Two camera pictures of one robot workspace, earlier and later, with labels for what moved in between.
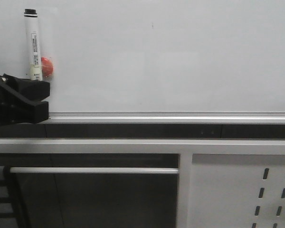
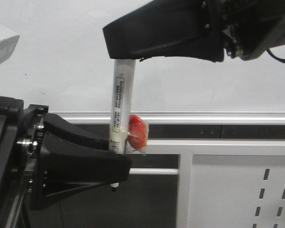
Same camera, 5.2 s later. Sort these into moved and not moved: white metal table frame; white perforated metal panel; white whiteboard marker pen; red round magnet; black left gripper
Moved: black left gripper; red round magnet; white whiteboard marker pen
Not moved: white perforated metal panel; white metal table frame
